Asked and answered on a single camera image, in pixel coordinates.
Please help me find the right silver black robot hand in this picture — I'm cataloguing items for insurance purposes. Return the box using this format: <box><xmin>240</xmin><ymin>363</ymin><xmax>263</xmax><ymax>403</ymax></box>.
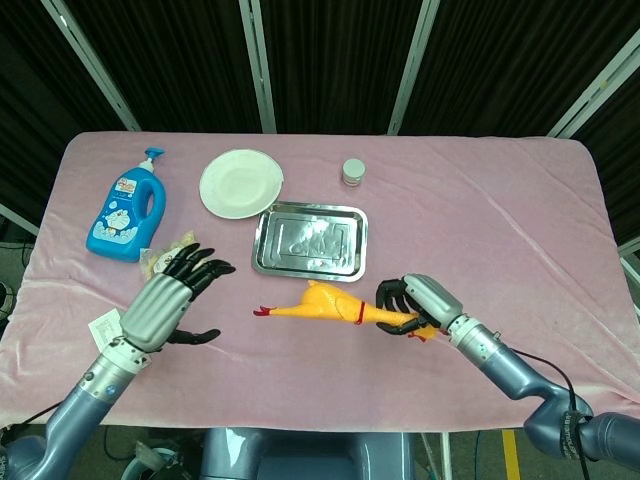
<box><xmin>374</xmin><ymin>273</ymin><xmax>465</xmax><ymax>337</ymax></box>

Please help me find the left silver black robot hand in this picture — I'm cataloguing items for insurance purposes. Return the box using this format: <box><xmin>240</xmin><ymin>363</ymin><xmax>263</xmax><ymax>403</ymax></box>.
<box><xmin>118</xmin><ymin>243</ymin><xmax>237</xmax><ymax>353</ymax></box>

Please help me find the yellow rubber chicken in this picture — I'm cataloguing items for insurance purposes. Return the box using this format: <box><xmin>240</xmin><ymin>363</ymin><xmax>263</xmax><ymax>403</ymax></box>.
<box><xmin>252</xmin><ymin>279</ymin><xmax>444</xmax><ymax>345</ymax></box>

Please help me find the stainless steel tray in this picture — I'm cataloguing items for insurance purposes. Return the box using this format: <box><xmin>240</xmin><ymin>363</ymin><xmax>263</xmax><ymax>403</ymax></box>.
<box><xmin>250</xmin><ymin>200</ymin><xmax>370</xmax><ymax>282</ymax></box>

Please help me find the clear bag of snacks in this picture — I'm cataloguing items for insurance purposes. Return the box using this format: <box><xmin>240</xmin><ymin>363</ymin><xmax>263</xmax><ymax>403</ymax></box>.
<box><xmin>138</xmin><ymin>229</ymin><xmax>211</xmax><ymax>281</ymax></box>

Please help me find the small white cardboard box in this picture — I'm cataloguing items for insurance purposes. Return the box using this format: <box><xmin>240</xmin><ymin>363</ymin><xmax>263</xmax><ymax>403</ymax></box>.
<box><xmin>87</xmin><ymin>308</ymin><xmax>124</xmax><ymax>346</ymax></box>

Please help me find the blue pump detergent bottle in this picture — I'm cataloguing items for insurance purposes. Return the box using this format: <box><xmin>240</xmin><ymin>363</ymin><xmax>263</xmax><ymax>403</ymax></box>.
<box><xmin>85</xmin><ymin>146</ymin><xmax>168</xmax><ymax>264</ymax></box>

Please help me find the pink tablecloth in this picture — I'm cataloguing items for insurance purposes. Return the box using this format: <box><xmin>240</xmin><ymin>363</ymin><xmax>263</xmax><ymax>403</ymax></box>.
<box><xmin>0</xmin><ymin>130</ymin><xmax>640</xmax><ymax>430</ymax></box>

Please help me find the white paper plate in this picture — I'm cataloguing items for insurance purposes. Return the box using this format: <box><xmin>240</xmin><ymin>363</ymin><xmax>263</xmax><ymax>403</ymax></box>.
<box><xmin>198</xmin><ymin>148</ymin><xmax>285</xmax><ymax>220</ymax></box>

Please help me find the small white jar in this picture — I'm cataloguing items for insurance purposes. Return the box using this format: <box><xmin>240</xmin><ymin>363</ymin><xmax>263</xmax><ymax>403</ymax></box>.
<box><xmin>341</xmin><ymin>158</ymin><xmax>367</xmax><ymax>189</ymax></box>

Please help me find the pale plastic bucket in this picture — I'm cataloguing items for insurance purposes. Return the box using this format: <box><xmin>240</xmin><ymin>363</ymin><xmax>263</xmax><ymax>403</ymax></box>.
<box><xmin>121</xmin><ymin>446</ymin><xmax>177</xmax><ymax>480</ymax></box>

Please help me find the grey robot torso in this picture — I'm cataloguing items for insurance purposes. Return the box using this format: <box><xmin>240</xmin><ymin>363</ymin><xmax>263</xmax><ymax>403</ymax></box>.
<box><xmin>199</xmin><ymin>427</ymin><xmax>416</xmax><ymax>480</ymax></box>

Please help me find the black curtain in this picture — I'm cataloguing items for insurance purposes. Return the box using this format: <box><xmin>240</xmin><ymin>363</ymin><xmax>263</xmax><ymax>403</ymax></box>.
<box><xmin>0</xmin><ymin>0</ymin><xmax>640</xmax><ymax>251</ymax></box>

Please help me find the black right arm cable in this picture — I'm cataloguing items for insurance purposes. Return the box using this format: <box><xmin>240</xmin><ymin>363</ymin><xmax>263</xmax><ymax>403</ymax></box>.
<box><xmin>499</xmin><ymin>332</ymin><xmax>596</xmax><ymax>480</ymax></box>

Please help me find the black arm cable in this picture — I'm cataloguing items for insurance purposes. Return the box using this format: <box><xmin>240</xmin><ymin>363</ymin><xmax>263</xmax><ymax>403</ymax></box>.
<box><xmin>499</xmin><ymin>332</ymin><xmax>596</xmax><ymax>480</ymax></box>
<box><xmin>0</xmin><ymin>399</ymin><xmax>57</xmax><ymax>432</ymax></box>

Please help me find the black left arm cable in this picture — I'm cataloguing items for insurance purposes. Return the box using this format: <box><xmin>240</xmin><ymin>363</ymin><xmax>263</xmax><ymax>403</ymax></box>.
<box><xmin>0</xmin><ymin>399</ymin><xmax>57</xmax><ymax>432</ymax></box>

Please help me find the white metal frame post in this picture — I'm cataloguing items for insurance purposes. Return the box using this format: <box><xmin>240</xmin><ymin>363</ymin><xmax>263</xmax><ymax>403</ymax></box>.
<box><xmin>42</xmin><ymin>0</ymin><xmax>142</xmax><ymax>133</ymax></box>
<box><xmin>387</xmin><ymin>0</ymin><xmax>442</xmax><ymax>136</ymax></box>
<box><xmin>237</xmin><ymin>0</ymin><xmax>278</xmax><ymax>134</ymax></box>
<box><xmin>547</xmin><ymin>29</ymin><xmax>640</xmax><ymax>139</ymax></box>
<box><xmin>0</xmin><ymin>202</ymin><xmax>40</xmax><ymax>237</ymax></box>
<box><xmin>618</xmin><ymin>243</ymin><xmax>640</xmax><ymax>281</ymax></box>

